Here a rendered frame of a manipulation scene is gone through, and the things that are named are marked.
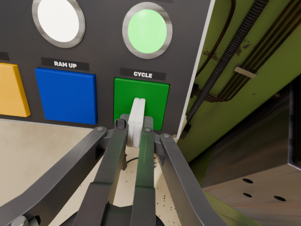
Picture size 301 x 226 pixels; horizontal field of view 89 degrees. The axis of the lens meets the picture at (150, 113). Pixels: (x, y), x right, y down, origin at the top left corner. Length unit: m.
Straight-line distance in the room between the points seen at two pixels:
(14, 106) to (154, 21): 0.22
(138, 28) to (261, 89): 0.41
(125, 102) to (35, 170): 1.22
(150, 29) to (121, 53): 0.04
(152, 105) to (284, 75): 0.36
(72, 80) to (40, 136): 1.27
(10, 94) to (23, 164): 1.18
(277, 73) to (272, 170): 0.23
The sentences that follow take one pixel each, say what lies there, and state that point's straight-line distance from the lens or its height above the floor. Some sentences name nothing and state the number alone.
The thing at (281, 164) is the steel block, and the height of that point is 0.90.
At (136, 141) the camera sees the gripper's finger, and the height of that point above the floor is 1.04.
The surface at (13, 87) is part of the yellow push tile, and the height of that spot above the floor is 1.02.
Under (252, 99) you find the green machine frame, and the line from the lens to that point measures 0.55.
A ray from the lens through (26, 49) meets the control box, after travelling 0.25.
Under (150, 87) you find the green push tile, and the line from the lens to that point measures 0.21.
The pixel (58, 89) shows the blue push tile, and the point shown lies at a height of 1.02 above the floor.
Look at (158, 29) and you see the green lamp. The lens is 0.20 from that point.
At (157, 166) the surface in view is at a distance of 0.57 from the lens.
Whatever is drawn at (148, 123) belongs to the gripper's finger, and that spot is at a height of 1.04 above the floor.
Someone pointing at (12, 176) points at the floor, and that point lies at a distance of 1.45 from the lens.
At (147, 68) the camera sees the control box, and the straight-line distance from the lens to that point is 0.21.
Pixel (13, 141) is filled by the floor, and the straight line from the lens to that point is 1.56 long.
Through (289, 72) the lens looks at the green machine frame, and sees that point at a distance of 0.50.
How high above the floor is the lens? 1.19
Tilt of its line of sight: 57 degrees down
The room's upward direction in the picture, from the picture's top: 11 degrees clockwise
